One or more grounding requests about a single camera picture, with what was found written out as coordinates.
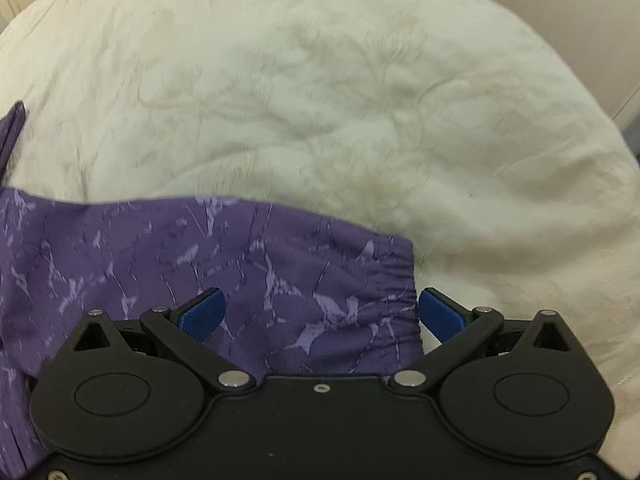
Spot white embroidered bedspread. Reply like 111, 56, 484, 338
0, 0, 640, 461

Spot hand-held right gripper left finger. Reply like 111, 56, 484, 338
72, 287, 254, 391

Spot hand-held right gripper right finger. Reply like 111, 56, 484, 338
390, 287, 576, 392

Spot purple patterned pants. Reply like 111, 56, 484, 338
0, 101, 426, 478

